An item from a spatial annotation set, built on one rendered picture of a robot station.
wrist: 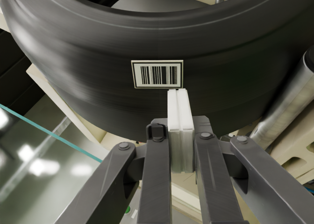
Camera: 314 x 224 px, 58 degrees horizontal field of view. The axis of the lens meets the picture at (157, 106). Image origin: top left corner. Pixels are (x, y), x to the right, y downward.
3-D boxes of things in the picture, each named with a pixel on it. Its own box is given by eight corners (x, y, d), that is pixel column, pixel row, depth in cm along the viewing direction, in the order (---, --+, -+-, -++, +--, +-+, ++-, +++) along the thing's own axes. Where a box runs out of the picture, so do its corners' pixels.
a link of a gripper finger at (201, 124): (196, 156, 14) (256, 154, 14) (189, 115, 19) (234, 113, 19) (197, 180, 15) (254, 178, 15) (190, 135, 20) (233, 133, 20)
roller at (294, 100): (248, 155, 64) (244, 136, 66) (268, 152, 64) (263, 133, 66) (313, 74, 33) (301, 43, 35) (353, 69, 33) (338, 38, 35)
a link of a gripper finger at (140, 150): (170, 182, 15) (115, 184, 15) (170, 136, 20) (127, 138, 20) (169, 158, 15) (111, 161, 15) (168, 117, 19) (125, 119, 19)
